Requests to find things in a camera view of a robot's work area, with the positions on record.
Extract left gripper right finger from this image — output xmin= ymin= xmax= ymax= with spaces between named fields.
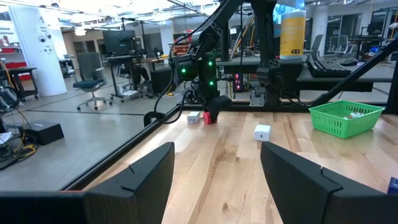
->
xmin=260 ymin=141 xmax=343 ymax=224

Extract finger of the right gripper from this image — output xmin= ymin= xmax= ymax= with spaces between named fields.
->
xmin=207 ymin=106 xmax=232 ymax=124

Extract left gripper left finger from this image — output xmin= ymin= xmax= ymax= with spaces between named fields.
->
xmin=83 ymin=141 xmax=176 ymax=224

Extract white two-port wall charger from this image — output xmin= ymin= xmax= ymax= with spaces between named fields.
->
xmin=187 ymin=111 xmax=201 ymax=124

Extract white cube wall charger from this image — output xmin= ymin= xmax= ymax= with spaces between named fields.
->
xmin=253 ymin=124 xmax=272 ymax=142

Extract grey office chair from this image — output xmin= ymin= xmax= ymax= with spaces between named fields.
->
xmin=310 ymin=33 xmax=351 ymax=63
xmin=72 ymin=52 xmax=113 ymax=111

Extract grey office desk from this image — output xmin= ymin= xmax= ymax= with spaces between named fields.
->
xmin=216 ymin=55 xmax=397 ymax=94

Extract computer tower coloured lights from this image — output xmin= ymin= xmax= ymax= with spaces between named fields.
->
xmin=231 ymin=73 xmax=247 ymax=95

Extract black computer tower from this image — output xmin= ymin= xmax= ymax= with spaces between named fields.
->
xmin=150 ymin=67 xmax=175 ymax=95

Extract green plastic basket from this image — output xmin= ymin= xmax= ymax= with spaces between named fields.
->
xmin=308 ymin=100 xmax=386 ymax=139

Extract white charger round mark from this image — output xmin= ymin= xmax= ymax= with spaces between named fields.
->
xmin=343 ymin=111 xmax=364 ymax=121

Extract yellow wipes canister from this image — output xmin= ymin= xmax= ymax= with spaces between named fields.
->
xmin=279 ymin=9 xmax=307 ymax=60

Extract background black desk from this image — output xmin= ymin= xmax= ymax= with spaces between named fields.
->
xmin=105 ymin=54 xmax=175 ymax=101

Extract black computer keyboard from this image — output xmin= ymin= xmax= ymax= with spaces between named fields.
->
xmin=307 ymin=58 xmax=353 ymax=78

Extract black box on floor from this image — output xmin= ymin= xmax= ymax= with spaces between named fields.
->
xmin=19 ymin=119 xmax=65 ymax=146

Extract black computer monitor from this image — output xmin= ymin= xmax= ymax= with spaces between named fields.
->
xmin=102 ymin=29 xmax=137 ymax=57

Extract desk monitor blue screen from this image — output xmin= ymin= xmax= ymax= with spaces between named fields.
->
xmin=272 ymin=0 xmax=306 ymax=25

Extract black computer mouse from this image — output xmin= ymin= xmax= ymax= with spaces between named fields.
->
xmin=340 ymin=57 xmax=361 ymax=67

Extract white building column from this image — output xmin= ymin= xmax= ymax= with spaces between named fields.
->
xmin=8 ymin=4 xmax=68 ymax=98

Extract black rolling cart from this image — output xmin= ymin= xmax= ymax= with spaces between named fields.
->
xmin=0 ymin=67 xmax=40 ymax=103

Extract silver metal bracket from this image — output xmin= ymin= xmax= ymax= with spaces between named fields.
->
xmin=249 ymin=89 xmax=266 ymax=107

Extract black cable hook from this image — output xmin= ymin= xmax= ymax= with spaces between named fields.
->
xmin=143 ymin=111 xmax=169 ymax=128

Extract yellow black floor cables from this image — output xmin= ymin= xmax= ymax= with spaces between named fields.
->
xmin=0 ymin=136 xmax=39 ymax=170

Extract black aluminium table frame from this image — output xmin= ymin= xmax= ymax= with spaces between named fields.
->
xmin=60 ymin=39 xmax=398 ymax=192

